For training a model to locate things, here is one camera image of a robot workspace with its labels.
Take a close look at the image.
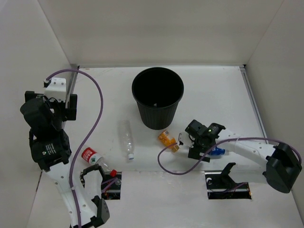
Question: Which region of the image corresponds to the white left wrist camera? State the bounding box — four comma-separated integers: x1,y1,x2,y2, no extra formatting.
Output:
44,77,67,102

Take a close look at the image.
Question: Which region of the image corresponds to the clear bottle red label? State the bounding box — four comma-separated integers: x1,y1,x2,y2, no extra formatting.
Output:
81,146,117,177

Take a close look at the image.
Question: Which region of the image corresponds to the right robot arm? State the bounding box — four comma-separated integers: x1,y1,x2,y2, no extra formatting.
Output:
179,120,302,193

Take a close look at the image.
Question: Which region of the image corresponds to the left aluminium rail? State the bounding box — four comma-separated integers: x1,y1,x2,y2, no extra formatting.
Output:
66,72,78,102

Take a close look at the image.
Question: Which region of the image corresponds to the clear bottle white cap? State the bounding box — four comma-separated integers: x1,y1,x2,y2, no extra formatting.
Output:
118,120,134,161

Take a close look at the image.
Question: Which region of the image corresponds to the black plastic waste bin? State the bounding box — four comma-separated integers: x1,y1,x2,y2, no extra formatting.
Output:
132,67,184,130

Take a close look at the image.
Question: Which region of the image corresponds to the clear bottle blue label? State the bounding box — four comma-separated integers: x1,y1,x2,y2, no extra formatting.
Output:
209,147,226,156

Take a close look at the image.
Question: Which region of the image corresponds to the orange juice bottle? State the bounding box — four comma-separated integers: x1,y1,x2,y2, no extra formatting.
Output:
158,130,179,152

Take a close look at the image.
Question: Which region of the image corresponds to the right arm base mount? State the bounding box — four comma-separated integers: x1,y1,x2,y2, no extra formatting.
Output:
205,162,252,200

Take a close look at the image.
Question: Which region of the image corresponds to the right aluminium rail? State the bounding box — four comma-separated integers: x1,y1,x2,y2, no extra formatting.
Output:
239,65,267,137

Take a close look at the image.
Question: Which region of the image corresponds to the aluminium rail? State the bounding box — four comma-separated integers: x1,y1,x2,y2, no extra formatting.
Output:
66,72,78,102
239,65,267,137

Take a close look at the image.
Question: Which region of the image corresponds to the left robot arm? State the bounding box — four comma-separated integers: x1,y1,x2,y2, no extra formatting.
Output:
20,91,110,228

